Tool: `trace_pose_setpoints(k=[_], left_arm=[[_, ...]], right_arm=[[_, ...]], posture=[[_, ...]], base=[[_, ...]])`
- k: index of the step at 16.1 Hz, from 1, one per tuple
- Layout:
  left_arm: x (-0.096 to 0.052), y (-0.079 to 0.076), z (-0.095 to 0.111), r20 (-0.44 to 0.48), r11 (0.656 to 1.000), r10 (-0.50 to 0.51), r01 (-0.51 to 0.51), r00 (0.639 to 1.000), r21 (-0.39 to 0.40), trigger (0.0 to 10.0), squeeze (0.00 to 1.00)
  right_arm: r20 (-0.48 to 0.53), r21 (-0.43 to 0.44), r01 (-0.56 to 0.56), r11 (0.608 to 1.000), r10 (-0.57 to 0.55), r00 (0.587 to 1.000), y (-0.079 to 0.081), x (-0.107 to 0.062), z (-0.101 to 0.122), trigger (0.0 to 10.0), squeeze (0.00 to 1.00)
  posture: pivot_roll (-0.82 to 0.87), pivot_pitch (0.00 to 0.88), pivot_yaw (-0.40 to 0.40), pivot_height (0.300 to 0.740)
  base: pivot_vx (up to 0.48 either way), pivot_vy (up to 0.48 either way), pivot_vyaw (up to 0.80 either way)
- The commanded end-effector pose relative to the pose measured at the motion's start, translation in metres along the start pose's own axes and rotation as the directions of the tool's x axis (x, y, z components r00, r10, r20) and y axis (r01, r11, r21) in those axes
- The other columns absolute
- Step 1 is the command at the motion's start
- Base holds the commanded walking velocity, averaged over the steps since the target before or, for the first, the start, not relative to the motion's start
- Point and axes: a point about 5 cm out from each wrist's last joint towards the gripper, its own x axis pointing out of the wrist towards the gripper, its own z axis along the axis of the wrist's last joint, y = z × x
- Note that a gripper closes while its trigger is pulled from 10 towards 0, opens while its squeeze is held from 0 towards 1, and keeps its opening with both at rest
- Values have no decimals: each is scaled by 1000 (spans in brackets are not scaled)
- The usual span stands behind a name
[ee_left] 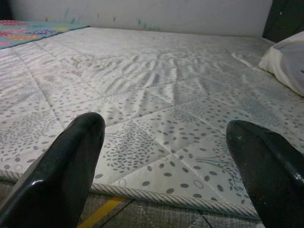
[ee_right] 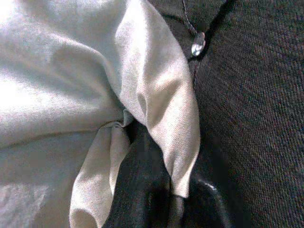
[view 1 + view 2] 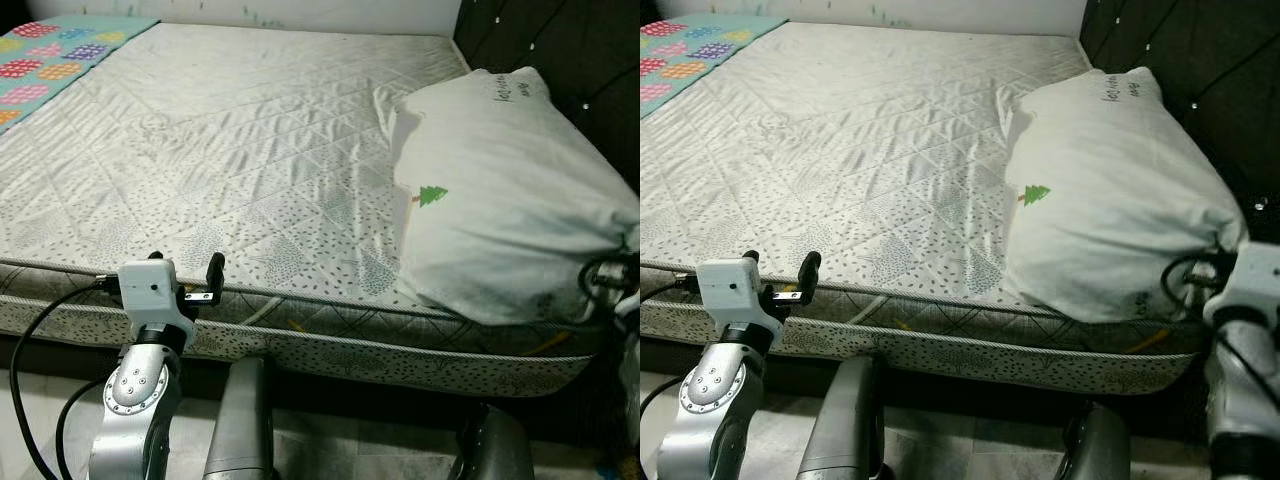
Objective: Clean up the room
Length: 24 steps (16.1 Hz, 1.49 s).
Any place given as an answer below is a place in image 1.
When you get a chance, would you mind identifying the dark tufted headboard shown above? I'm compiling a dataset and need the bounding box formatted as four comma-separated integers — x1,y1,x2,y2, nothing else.
261,0,304,43

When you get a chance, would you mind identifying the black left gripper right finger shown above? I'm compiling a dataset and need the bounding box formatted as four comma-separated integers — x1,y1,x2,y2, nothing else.
225,120,304,228

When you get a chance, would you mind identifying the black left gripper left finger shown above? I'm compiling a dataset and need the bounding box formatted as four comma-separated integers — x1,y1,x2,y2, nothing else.
0,112,106,228

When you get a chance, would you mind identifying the teal blanket with colourful shapes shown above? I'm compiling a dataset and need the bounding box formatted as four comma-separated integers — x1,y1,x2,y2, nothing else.
0,19,91,50

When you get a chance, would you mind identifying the white quilted mattress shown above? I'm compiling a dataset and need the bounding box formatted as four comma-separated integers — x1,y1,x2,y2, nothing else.
0,26,304,228

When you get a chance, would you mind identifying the white pillow with tree print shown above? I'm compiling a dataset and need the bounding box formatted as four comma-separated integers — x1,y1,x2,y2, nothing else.
258,30,304,97

